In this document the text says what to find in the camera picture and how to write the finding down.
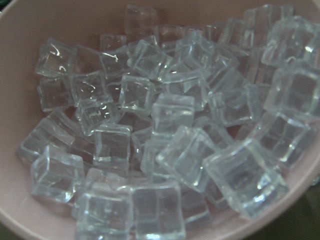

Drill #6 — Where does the ice cubes pile in bowl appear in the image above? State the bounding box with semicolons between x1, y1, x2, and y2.
16;4;320;240

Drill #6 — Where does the pink bowl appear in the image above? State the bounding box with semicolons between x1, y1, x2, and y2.
0;0;320;240

